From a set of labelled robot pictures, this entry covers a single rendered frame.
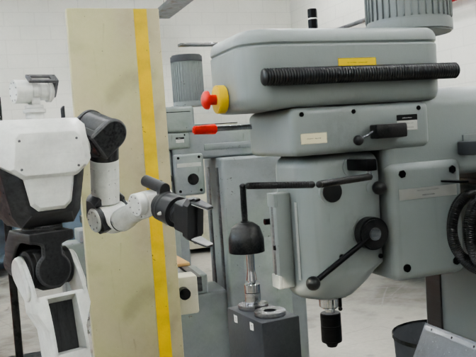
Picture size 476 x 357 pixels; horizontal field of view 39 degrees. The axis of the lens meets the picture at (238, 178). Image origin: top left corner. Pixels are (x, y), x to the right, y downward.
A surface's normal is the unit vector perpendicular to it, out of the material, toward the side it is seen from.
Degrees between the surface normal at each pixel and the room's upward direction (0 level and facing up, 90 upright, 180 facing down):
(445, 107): 90
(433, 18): 90
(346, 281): 118
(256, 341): 90
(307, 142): 90
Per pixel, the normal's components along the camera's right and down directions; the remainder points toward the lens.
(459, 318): -0.94, 0.08
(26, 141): 0.60, 0.01
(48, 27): 0.34, 0.04
